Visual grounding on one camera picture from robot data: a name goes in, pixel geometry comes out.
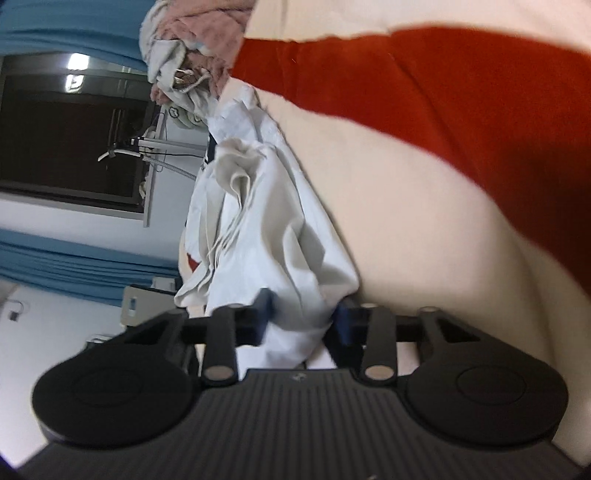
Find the blue curtain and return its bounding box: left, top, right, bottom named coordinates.
left=0, top=228, right=182, bottom=308
left=0, top=0, right=155, bottom=61

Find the light grey drawstring garment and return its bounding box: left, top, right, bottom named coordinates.
left=139, top=7, right=211, bottom=130

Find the white garment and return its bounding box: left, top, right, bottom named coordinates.
left=174, top=85, right=362, bottom=370

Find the dark glass sliding door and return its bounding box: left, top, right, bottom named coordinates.
left=0, top=51, right=160, bottom=215

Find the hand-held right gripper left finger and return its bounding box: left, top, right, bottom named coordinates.
left=121, top=288, right=275, bottom=387

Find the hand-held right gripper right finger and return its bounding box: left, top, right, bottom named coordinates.
left=324, top=302, right=472, bottom=385

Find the red and cream blanket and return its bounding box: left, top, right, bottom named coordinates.
left=178, top=0, right=591, bottom=469

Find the pink cloth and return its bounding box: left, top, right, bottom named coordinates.
left=150, top=0, right=256, bottom=108

